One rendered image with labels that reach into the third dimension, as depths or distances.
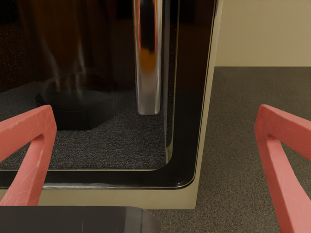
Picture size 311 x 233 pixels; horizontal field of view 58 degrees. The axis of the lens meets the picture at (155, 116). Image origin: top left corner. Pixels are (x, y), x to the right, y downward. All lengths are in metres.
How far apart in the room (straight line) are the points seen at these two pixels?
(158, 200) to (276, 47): 0.52
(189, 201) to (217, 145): 0.13
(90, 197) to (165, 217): 0.09
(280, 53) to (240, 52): 0.10
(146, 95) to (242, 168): 0.27
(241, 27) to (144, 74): 0.55
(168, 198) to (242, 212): 0.09
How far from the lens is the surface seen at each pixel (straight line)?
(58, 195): 0.35
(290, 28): 0.74
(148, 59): 0.16
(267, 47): 0.74
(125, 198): 0.33
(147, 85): 0.17
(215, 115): 0.50
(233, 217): 0.36
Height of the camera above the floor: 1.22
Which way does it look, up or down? 35 degrees down
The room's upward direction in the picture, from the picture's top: straight up
